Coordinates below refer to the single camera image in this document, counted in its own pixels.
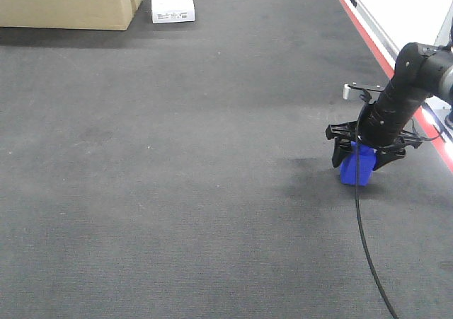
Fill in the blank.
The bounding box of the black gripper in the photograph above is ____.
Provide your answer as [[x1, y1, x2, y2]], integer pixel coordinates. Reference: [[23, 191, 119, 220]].
[[325, 121, 422, 171]]

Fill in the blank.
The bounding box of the blue plastic block part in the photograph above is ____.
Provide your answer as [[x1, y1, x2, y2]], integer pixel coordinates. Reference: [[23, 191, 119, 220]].
[[340, 143, 376, 186]]

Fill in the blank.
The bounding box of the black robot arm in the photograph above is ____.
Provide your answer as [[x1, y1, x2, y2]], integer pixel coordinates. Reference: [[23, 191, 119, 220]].
[[326, 42, 452, 170]]

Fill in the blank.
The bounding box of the white long carton box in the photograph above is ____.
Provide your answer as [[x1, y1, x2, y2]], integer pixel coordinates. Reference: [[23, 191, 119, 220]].
[[151, 0, 196, 24]]

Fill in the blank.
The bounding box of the brown cardboard box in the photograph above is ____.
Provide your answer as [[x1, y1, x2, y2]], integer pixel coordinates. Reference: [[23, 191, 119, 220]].
[[1, 0, 142, 30]]

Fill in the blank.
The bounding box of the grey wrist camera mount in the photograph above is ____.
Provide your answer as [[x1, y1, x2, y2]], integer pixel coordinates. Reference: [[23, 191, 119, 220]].
[[343, 83, 384, 100]]

